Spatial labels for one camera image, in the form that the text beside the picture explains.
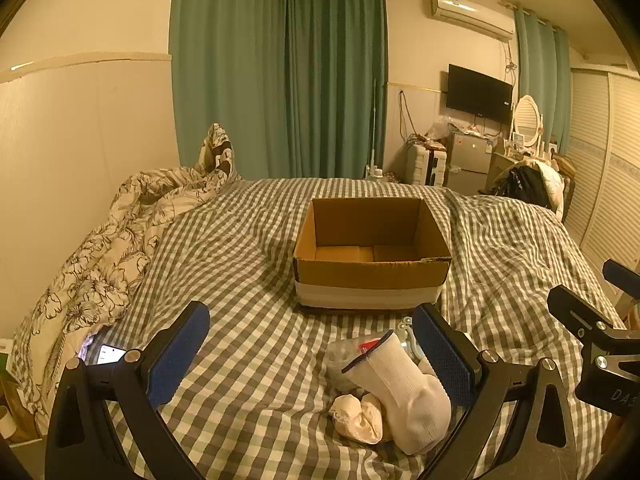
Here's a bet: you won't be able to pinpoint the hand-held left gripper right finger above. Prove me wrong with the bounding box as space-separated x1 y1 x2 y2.
412 303 593 480

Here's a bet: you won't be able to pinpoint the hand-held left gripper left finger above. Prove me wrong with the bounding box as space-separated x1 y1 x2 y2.
45 301 211 480

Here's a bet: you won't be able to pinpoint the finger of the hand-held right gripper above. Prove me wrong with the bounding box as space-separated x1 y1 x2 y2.
546 285 628 344
602 259 640 293

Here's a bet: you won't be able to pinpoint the white sock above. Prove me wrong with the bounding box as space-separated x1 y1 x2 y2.
341 330 453 456

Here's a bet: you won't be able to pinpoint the clear bottle with red label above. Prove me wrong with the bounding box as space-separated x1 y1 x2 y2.
325 332 401 393

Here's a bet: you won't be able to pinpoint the cream socks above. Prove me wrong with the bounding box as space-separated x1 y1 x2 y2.
327 392 396 445

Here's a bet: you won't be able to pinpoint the cardboard box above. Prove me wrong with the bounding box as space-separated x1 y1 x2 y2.
292 197 453 311

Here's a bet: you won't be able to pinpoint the lit smartphone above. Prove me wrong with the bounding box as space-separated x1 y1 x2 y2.
80 342 128 367

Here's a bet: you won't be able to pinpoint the grey checkered blanket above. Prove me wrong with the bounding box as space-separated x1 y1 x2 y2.
10 177 628 480

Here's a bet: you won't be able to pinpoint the wooden chair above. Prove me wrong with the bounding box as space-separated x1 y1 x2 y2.
550 155 577 223

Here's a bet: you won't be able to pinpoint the white louvered wardrobe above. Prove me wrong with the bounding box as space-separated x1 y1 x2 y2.
562 67 640 281

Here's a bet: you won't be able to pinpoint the white jacket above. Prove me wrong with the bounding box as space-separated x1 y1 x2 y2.
522 157 566 211

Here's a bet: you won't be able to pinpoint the floral duvet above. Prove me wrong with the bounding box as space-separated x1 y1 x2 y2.
10 160 246 411

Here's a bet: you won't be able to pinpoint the black bag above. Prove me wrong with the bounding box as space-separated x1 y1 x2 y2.
487 164 553 207

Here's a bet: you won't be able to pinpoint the cream dressing table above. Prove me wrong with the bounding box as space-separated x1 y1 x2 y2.
487 150 526 191

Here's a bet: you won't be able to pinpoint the white oval mirror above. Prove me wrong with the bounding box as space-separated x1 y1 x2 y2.
511 95 545 153

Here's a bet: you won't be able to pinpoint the silver fridge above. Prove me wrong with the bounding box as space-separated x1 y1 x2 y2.
445 131 496 195

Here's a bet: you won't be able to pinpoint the white suitcase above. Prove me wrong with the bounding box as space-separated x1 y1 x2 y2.
406 141 447 187

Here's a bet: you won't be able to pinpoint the checkered pillow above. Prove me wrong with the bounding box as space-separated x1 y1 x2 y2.
194 122 240 181

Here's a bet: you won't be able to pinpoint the narrow green curtain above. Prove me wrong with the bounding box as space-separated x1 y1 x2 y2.
514 5 572 158

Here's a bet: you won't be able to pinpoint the clear plastic bag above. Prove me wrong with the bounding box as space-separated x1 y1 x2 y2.
425 115 453 142

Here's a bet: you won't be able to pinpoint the wide green curtain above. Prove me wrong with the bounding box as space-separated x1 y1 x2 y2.
169 0 292 181
284 0 390 180

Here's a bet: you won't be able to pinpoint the white air conditioner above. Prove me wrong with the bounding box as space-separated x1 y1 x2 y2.
429 0 516 42

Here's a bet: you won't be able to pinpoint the black wall television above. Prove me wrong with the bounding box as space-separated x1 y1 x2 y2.
446 63 514 123

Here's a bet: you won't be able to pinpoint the hanging wall cables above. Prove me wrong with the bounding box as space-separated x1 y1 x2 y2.
397 90 418 141

